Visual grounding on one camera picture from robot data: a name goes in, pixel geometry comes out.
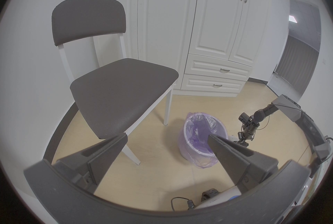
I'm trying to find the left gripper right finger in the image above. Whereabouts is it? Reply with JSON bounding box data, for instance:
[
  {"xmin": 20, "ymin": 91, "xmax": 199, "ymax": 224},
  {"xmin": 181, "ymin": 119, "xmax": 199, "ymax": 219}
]
[{"xmin": 207, "ymin": 134, "xmax": 279, "ymax": 195}]

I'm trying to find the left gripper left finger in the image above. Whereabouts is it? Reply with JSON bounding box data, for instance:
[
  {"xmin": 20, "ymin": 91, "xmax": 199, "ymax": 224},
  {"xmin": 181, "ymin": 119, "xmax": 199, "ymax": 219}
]
[{"xmin": 56, "ymin": 133, "xmax": 128, "ymax": 194}]

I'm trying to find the purple plastic bag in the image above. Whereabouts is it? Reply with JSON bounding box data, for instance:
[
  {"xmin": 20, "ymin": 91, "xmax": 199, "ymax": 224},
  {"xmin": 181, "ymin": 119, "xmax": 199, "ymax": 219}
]
[{"xmin": 179, "ymin": 112, "xmax": 227, "ymax": 169}]

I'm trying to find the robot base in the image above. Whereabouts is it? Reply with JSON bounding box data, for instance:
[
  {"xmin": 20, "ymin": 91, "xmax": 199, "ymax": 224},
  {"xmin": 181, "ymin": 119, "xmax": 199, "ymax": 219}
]
[{"xmin": 194, "ymin": 162, "xmax": 329, "ymax": 214}]

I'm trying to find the white trash bin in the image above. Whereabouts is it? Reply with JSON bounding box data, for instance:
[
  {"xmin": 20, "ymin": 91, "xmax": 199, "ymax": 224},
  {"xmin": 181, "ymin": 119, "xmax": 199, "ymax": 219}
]
[{"xmin": 180, "ymin": 114, "xmax": 227, "ymax": 162}]

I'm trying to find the grey and white chair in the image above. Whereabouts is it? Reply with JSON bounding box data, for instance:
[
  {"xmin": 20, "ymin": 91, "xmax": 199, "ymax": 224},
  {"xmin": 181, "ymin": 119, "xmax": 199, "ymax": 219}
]
[{"xmin": 52, "ymin": 0, "xmax": 180, "ymax": 166}]

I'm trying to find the grey curtain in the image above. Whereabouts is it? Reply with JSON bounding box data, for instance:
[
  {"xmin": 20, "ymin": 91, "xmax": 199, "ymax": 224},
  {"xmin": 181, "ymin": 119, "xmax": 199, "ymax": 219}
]
[{"xmin": 275, "ymin": 35, "xmax": 320, "ymax": 88}]

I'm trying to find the white wardrobe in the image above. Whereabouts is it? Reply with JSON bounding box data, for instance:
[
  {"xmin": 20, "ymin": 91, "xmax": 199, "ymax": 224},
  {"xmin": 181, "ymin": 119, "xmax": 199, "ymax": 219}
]
[{"xmin": 90, "ymin": 0, "xmax": 272, "ymax": 97}]

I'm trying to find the black cable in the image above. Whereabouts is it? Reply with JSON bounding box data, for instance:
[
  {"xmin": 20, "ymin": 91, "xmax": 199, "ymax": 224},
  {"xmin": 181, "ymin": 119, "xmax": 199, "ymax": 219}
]
[{"xmin": 170, "ymin": 197, "xmax": 194, "ymax": 211}]

